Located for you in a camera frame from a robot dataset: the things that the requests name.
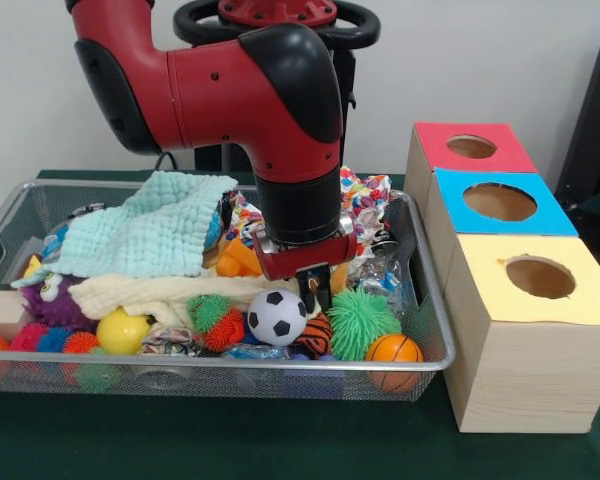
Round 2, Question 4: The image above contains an orange basketball toy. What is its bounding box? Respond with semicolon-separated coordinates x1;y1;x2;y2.
365;333;424;393

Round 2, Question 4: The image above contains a dark green table cloth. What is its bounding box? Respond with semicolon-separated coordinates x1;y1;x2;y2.
0;168;600;480

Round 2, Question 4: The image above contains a plain wooden block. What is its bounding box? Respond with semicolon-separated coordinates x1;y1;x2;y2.
0;290;31;343

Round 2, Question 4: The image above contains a mint green waffle cloth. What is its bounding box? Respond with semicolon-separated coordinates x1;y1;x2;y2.
55;171;239;282

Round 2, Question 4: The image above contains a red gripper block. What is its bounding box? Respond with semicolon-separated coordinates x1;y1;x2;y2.
252;228;359;313

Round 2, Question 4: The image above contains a yellow ball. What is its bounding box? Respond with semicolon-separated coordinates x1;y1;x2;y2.
96;308;152;357

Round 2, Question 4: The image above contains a cream yellow cloth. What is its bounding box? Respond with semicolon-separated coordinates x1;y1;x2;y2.
68;272;281;329

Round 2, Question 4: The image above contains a purple plush toy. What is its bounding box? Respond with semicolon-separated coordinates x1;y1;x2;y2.
18;272;96;331

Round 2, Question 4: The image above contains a green spiky ball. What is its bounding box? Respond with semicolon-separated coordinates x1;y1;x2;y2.
327;288;403;362

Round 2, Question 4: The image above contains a wooden box with three holes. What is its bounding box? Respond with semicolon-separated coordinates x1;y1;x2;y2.
404;122;600;434

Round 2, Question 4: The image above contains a colourful polka dot cloth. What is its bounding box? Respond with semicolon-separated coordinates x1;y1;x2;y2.
338;166;393;271

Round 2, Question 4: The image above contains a black and white soccer ball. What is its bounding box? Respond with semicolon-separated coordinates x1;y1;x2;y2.
247;288;309;347

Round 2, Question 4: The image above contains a clear mesh bin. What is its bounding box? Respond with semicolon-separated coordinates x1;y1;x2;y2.
0;180;457;403

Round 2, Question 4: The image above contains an orange tiger striped toy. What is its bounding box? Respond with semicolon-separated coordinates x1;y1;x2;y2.
298;312;334;358

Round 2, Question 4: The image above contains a black upright panel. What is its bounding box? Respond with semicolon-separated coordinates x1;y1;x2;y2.
555;33;600;236

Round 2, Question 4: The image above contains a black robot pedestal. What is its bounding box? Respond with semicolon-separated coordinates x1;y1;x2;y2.
173;0;381;173

